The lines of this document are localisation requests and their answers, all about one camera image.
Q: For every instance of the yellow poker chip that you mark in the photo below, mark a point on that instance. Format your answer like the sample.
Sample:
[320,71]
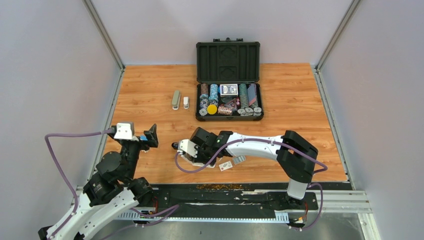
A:
[212,109]

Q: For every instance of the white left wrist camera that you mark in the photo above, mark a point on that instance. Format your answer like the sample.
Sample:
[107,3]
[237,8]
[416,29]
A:
[125,131]

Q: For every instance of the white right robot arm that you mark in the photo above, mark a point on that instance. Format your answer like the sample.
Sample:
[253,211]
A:
[295,155]

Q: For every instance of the blue stapler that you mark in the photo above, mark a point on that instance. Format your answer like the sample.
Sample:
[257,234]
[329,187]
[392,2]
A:
[175,145]

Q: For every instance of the aluminium slotted rail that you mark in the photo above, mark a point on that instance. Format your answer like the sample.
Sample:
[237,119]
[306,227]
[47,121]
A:
[276,217]

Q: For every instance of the small white stapler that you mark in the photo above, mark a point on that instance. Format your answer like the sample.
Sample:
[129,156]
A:
[186,102]

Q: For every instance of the grey-green stapler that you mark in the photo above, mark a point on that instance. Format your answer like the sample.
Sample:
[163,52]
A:
[176,98]

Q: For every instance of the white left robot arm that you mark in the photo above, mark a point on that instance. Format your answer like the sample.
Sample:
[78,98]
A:
[110,191]

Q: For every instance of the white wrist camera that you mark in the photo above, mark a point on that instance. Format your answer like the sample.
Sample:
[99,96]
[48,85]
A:
[125,131]
[188,148]

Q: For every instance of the blue playing card deck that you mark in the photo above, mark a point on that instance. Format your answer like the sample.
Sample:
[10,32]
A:
[229,90]

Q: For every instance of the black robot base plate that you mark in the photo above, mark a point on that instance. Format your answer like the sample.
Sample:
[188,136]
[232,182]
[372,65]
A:
[228,200]

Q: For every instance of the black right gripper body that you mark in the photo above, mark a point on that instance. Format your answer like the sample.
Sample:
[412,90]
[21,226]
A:
[203,155]

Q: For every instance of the black poker chip case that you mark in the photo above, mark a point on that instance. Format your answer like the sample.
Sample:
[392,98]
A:
[229,62]

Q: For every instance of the white and blue staple box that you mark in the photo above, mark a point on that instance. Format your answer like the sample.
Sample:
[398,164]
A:
[143,138]

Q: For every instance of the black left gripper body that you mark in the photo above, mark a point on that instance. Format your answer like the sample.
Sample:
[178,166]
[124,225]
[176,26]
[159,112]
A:
[132,151]

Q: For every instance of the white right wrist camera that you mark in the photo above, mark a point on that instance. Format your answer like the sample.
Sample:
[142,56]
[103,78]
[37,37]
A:
[188,148]

